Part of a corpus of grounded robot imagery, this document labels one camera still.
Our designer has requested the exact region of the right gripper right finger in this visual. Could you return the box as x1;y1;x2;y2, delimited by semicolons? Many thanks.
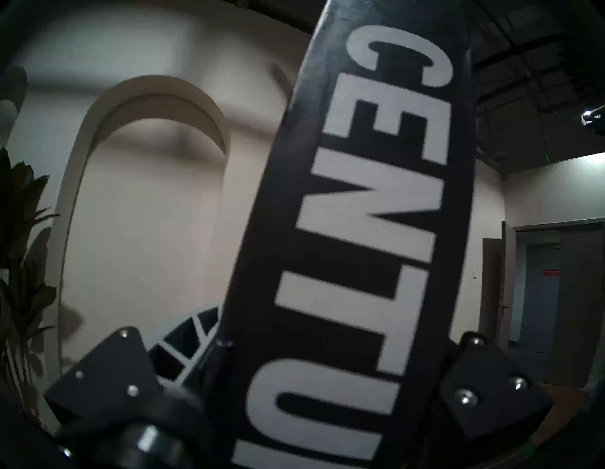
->
437;330;554;441

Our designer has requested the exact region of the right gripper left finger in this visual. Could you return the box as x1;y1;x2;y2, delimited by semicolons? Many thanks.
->
45;306;222;417

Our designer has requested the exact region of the black CENTURY book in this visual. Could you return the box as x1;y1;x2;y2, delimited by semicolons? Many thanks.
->
203;0;478;469

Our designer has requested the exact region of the dark grey door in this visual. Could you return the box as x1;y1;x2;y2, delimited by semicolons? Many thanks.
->
480;221;605;389

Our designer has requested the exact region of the tall green potted plant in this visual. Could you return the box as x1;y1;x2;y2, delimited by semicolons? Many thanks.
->
0;66;61;419

